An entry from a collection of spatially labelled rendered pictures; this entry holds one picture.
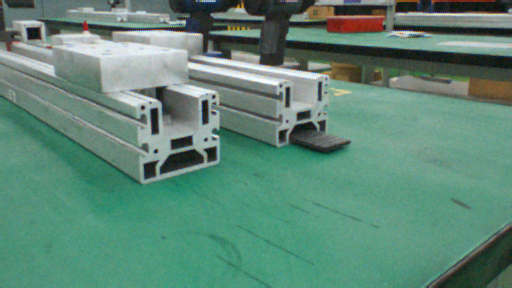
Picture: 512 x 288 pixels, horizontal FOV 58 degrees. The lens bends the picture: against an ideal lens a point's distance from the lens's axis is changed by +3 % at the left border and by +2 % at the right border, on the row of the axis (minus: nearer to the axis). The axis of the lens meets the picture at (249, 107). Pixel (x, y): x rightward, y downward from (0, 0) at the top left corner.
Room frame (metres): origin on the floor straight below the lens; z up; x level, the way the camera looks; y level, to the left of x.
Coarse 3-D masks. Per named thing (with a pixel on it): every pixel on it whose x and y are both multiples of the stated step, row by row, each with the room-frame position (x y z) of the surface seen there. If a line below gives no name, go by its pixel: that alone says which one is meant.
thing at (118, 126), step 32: (0, 64) 0.91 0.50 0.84; (32, 64) 0.72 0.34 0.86; (32, 96) 0.73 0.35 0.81; (64, 96) 0.60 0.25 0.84; (96, 96) 0.51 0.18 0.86; (128, 96) 0.47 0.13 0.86; (160, 96) 0.55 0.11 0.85; (192, 96) 0.49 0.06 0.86; (64, 128) 0.61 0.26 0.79; (96, 128) 0.54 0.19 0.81; (128, 128) 0.45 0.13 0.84; (160, 128) 0.45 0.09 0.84; (192, 128) 0.49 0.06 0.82; (128, 160) 0.45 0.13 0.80; (160, 160) 0.45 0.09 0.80; (192, 160) 0.49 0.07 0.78
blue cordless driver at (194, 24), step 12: (180, 0) 1.03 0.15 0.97; (192, 0) 1.04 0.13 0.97; (204, 0) 1.06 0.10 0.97; (216, 0) 1.08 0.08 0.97; (228, 0) 1.10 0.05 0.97; (240, 0) 1.15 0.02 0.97; (180, 12) 1.06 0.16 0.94; (192, 12) 1.06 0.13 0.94; (204, 12) 1.07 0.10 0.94; (192, 24) 1.06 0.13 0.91; (204, 24) 1.07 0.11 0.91; (204, 36) 1.07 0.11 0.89; (204, 48) 1.07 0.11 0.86
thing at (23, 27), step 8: (16, 24) 2.04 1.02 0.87; (24, 24) 1.98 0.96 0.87; (32, 24) 2.00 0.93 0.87; (40, 24) 2.02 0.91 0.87; (24, 32) 1.98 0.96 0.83; (32, 32) 2.02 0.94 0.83; (40, 32) 2.03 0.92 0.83; (24, 40) 1.98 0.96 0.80; (32, 40) 2.02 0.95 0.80; (40, 40) 2.03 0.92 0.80
